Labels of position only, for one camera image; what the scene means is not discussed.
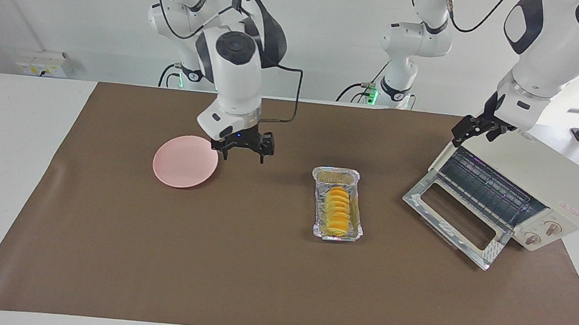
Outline aluminium foil tray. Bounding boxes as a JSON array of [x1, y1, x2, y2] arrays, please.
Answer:
[[306, 165, 370, 244]]

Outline sliced yellow bread loaf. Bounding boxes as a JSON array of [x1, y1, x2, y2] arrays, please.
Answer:
[[322, 185, 354, 238]]

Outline metal oven rack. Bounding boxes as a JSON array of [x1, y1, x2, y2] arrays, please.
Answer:
[[433, 144, 554, 233]]

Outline cream toaster oven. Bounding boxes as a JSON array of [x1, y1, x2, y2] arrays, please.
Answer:
[[422, 120, 579, 257]]

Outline glass oven door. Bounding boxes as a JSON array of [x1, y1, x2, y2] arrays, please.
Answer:
[[397, 169, 519, 273]]

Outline pink round plate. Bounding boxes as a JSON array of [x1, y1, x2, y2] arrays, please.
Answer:
[[151, 132, 222, 192]]

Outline brown table mat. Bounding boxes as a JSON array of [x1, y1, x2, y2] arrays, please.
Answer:
[[0, 71, 579, 325]]

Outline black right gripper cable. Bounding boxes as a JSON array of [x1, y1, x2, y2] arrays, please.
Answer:
[[256, 62, 305, 128]]

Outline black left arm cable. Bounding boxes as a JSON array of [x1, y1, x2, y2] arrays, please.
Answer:
[[443, 0, 513, 38]]

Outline black right base cable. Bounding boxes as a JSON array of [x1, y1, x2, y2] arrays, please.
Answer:
[[158, 61, 183, 89]]

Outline black base cable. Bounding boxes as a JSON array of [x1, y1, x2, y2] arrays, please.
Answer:
[[158, 61, 183, 89], [335, 56, 391, 107]]

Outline black left base cable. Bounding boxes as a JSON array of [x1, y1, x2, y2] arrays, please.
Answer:
[[335, 56, 391, 107]]

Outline white wall socket box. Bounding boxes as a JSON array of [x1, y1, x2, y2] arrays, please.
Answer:
[[15, 49, 75, 79]]

